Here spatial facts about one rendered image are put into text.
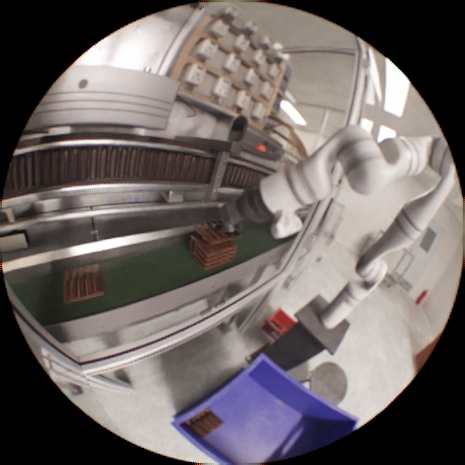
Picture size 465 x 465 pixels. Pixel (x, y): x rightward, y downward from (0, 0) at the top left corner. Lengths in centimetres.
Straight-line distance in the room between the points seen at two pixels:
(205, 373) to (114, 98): 109
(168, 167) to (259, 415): 93
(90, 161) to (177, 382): 96
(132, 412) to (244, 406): 54
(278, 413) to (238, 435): 20
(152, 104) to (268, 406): 101
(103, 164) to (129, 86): 15
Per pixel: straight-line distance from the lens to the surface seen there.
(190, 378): 98
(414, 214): 48
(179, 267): 41
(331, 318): 67
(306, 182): 24
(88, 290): 38
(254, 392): 81
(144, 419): 99
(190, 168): 40
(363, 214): 478
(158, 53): 78
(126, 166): 35
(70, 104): 31
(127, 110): 30
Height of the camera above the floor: 97
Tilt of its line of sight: 26 degrees down
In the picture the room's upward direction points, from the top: 19 degrees clockwise
